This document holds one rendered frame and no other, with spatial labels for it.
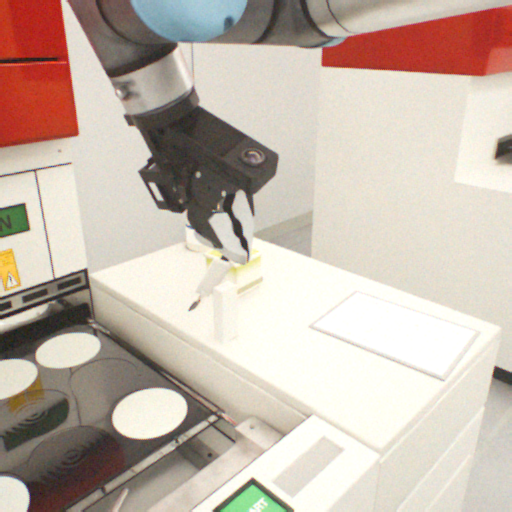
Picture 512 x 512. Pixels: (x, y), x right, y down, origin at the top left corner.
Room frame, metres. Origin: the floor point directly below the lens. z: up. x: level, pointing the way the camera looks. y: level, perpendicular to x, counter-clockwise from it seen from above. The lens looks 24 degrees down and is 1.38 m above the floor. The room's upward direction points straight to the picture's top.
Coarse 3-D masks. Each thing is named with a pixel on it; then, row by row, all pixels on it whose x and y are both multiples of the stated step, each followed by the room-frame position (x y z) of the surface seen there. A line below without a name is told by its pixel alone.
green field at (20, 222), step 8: (16, 208) 0.78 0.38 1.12; (0, 216) 0.76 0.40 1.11; (8, 216) 0.77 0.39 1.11; (16, 216) 0.78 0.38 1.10; (24, 216) 0.78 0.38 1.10; (0, 224) 0.76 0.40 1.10; (8, 224) 0.77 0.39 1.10; (16, 224) 0.77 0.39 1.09; (24, 224) 0.78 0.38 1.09; (0, 232) 0.76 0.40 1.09; (8, 232) 0.76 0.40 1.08
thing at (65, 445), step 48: (48, 336) 0.74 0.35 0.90; (96, 336) 0.74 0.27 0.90; (48, 384) 0.61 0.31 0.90; (96, 384) 0.62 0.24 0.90; (144, 384) 0.61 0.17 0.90; (0, 432) 0.52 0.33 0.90; (48, 432) 0.52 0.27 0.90; (96, 432) 0.52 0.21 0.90; (48, 480) 0.44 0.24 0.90; (96, 480) 0.44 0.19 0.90
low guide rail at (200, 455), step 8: (192, 440) 0.55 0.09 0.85; (200, 440) 0.55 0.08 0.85; (184, 448) 0.55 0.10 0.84; (192, 448) 0.54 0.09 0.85; (200, 448) 0.54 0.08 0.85; (208, 448) 0.54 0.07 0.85; (184, 456) 0.55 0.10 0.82; (192, 456) 0.54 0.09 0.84; (200, 456) 0.53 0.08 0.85; (208, 456) 0.52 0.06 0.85; (216, 456) 0.52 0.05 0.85; (200, 464) 0.53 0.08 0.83
